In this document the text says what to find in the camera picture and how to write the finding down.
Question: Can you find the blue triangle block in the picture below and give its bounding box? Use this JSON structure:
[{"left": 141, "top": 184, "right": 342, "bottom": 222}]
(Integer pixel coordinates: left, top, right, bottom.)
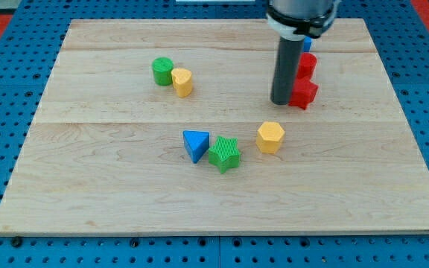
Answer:
[{"left": 182, "top": 130, "right": 210, "bottom": 164}]

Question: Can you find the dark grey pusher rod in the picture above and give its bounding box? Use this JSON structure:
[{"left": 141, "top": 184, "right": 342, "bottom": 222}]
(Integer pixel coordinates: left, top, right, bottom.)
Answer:
[{"left": 270, "top": 37, "right": 305, "bottom": 105}]

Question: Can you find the green star block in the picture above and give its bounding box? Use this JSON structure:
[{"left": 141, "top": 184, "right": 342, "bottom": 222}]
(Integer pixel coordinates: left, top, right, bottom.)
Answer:
[{"left": 209, "top": 135, "right": 241, "bottom": 174}]

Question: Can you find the yellow hexagon block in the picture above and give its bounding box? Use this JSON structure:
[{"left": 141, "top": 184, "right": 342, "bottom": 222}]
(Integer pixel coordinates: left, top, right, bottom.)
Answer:
[{"left": 255, "top": 121, "right": 285, "bottom": 154}]

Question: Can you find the yellow heart block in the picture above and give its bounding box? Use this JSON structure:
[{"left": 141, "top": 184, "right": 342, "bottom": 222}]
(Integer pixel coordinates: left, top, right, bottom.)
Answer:
[{"left": 171, "top": 68, "right": 193, "bottom": 98}]

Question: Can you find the wooden board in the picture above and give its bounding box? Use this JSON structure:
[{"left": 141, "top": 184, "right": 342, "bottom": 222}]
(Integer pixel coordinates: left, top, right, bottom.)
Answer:
[{"left": 0, "top": 19, "right": 429, "bottom": 237}]

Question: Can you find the green cylinder block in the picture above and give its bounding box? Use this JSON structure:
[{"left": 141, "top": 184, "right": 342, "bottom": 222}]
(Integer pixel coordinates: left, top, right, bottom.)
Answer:
[{"left": 151, "top": 57, "right": 174, "bottom": 86}]

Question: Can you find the red star block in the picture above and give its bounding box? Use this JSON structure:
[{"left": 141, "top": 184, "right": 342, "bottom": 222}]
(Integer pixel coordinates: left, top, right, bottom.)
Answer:
[{"left": 288, "top": 77, "right": 319, "bottom": 110}]

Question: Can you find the red cylinder block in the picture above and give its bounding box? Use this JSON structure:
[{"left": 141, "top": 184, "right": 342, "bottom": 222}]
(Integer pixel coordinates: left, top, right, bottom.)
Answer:
[{"left": 296, "top": 52, "right": 317, "bottom": 79}]

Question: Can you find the blue block behind rod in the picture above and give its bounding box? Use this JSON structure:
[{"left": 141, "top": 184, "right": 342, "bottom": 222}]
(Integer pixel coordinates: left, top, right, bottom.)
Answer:
[{"left": 303, "top": 36, "right": 312, "bottom": 52}]

